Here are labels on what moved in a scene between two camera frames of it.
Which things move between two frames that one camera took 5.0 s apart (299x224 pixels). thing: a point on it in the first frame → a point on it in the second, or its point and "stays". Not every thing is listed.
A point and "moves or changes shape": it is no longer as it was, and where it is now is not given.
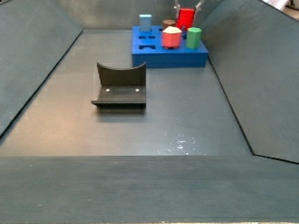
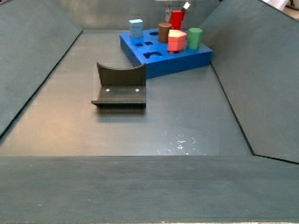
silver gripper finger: (198, 5) → (186, 6)
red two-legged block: (186, 16) moves or changes shape
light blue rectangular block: (145, 23) → (135, 28)
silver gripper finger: (177, 8) → (167, 15)
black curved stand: (122, 87) stays
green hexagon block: (193, 38) stays
